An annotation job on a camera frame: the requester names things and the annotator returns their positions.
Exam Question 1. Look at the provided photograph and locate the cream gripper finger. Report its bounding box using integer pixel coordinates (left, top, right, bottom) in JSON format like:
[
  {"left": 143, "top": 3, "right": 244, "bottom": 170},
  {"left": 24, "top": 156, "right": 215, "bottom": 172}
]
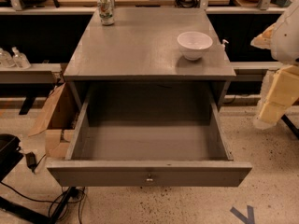
[
  {"left": 250, "top": 24, "right": 275, "bottom": 49},
  {"left": 253, "top": 65, "right": 299, "bottom": 130}
]

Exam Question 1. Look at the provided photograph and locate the black stand base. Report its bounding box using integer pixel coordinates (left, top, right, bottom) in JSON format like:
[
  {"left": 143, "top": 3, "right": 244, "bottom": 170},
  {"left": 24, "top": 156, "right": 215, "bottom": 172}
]
[{"left": 0, "top": 187, "right": 77, "bottom": 224}]

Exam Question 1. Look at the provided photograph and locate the black power adapter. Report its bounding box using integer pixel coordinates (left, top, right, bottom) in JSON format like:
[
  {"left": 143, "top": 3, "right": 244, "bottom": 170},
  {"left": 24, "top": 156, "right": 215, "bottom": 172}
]
[{"left": 25, "top": 152, "right": 37, "bottom": 170}]

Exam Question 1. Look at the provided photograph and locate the black bin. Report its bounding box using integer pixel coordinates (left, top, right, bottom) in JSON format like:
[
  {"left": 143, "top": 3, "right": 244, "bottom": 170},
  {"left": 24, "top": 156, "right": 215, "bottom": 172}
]
[{"left": 0, "top": 133, "right": 23, "bottom": 181}]

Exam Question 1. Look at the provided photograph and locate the clear sanitizer bottle right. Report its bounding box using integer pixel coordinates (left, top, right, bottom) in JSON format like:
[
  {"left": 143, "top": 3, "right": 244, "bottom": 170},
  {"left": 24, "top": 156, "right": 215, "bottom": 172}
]
[{"left": 12, "top": 47, "right": 31, "bottom": 69}]

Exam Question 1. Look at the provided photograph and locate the clear sanitizer bottle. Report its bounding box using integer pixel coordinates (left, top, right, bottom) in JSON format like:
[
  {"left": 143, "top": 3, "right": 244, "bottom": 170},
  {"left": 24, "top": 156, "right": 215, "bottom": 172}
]
[
  {"left": 0, "top": 48, "right": 15, "bottom": 68},
  {"left": 12, "top": 47, "right": 31, "bottom": 69}
]

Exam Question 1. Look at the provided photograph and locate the white pump bottle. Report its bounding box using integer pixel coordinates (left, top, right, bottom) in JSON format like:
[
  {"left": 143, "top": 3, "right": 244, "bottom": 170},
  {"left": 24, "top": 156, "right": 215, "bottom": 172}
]
[{"left": 221, "top": 39, "right": 229, "bottom": 51}]

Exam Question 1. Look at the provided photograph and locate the brown cardboard box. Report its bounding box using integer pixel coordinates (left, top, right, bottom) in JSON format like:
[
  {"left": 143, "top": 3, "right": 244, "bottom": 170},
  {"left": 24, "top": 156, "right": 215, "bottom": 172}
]
[{"left": 28, "top": 83, "right": 78, "bottom": 159}]

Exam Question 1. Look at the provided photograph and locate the white green soda can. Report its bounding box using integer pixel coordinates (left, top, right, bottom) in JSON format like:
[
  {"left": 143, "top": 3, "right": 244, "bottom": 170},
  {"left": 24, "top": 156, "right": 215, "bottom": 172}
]
[{"left": 97, "top": 0, "right": 114, "bottom": 25}]

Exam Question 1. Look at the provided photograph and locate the grey long bench shelf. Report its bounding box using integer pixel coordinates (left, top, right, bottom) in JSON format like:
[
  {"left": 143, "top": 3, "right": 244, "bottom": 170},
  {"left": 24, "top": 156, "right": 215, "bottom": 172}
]
[{"left": 0, "top": 63, "right": 63, "bottom": 84}]

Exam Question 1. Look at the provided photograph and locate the grey wooden drawer cabinet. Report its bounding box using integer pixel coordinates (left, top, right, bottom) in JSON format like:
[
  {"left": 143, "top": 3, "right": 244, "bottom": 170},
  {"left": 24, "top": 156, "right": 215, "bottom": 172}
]
[{"left": 64, "top": 7, "right": 235, "bottom": 105}]

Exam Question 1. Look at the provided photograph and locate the clear sanitizer bottle left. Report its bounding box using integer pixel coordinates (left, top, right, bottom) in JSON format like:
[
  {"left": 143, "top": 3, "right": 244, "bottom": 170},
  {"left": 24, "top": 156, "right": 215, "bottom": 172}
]
[{"left": 0, "top": 48, "right": 15, "bottom": 68}]

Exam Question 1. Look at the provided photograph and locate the black chair leg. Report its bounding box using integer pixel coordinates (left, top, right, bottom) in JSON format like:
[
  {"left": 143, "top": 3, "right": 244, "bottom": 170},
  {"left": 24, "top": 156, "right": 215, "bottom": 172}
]
[{"left": 281, "top": 115, "right": 299, "bottom": 139}]

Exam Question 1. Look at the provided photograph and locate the black floor cable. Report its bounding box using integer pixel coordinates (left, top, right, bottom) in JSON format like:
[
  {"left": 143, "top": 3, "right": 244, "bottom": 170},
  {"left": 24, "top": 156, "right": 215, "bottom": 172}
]
[{"left": 0, "top": 180, "right": 87, "bottom": 224}]

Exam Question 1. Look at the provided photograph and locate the white ceramic bowl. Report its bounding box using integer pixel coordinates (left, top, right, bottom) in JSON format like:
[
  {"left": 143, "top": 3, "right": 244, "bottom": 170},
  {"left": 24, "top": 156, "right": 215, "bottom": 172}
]
[{"left": 177, "top": 32, "right": 213, "bottom": 61}]

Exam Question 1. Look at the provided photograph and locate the grey top drawer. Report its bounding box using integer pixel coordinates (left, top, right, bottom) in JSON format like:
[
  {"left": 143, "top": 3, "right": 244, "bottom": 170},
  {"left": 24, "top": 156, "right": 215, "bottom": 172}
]
[{"left": 48, "top": 91, "right": 252, "bottom": 187}]

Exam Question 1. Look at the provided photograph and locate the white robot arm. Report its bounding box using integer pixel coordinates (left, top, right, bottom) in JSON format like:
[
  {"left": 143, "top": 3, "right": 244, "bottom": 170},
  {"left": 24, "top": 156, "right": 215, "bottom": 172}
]
[{"left": 250, "top": 0, "right": 299, "bottom": 130}]

